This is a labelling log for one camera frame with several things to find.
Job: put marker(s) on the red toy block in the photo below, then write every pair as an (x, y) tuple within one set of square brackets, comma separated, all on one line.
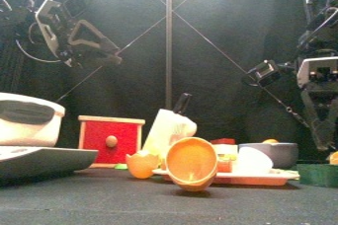
[(223, 141)]

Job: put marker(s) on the white yellow toy block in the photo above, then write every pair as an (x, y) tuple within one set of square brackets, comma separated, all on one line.
[(226, 151)]

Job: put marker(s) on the orange toy food in pot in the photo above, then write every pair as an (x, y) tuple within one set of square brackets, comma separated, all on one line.
[(270, 141)]

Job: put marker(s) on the orange toy fruit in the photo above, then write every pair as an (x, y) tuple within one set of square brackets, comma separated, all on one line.
[(334, 158)]

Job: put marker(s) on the grey white kitchen scale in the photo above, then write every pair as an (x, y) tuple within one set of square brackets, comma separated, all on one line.
[(39, 160)]

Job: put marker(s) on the small green toy piece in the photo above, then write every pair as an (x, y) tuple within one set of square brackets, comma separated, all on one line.
[(121, 166)]

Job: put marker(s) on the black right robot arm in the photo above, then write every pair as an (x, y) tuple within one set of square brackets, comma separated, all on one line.
[(318, 21)]

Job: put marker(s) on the red wooden drawer box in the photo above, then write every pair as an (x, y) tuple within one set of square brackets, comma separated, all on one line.
[(110, 140)]

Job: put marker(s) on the orange white tray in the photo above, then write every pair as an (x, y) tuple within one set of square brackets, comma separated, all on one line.
[(256, 178)]

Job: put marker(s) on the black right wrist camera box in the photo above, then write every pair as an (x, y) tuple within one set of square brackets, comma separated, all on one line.
[(264, 72)]

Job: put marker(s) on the white egg half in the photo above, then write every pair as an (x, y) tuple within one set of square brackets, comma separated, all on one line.
[(253, 160)]

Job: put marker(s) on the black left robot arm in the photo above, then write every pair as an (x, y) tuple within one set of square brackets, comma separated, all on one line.
[(14, 15)]

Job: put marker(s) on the grey toy pot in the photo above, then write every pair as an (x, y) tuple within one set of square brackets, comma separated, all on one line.
[(284, 155)]

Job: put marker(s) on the small cracked orange egg shell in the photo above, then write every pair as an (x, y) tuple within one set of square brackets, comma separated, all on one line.
[(142, 165)]

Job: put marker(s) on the vertical metal frame pole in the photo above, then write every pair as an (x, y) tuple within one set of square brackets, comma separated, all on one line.
[(169, 38)]

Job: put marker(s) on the dark green box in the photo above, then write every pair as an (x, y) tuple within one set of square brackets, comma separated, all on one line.
[(317, 175)]

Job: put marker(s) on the large orange egg shell half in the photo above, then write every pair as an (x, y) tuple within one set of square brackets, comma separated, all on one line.
[(191, 163)]

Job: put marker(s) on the white knife block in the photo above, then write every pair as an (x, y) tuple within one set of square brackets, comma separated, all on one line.
[(167, 130)]

